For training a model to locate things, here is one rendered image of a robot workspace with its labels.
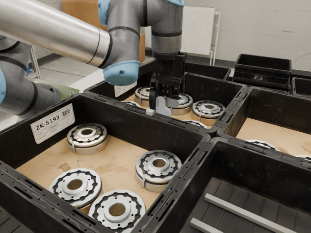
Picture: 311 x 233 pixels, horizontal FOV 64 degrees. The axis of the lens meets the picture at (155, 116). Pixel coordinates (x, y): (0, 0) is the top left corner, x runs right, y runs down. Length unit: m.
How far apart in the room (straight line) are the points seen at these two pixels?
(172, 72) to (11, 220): 0.47
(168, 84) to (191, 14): 2.99
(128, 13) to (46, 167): 0.40
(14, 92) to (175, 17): 0.48
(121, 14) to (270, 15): 3.07
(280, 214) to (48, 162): 0.52
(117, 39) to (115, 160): 0.28
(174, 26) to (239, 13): 3.00
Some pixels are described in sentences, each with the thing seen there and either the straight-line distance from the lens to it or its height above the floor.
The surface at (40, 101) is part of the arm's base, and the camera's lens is 0.84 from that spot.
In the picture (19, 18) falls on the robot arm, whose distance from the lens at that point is 0.47.
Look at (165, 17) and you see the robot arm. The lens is 0.59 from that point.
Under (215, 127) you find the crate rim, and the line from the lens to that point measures 0.56.
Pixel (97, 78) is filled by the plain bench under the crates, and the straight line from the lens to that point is 1.43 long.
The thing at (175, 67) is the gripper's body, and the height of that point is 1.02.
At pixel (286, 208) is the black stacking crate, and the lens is 0.58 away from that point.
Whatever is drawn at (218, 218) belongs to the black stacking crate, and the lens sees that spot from 0.52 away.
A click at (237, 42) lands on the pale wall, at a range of 3.64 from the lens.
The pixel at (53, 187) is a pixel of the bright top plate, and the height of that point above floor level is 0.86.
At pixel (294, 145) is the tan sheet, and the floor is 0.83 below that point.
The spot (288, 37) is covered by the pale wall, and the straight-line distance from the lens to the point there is 3.60.
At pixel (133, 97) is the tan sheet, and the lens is 0.90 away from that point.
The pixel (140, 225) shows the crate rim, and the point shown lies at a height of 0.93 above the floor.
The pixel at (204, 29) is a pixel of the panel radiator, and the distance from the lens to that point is 3.58.
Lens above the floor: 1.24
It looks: 31 degrees down
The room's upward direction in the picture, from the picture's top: straight up
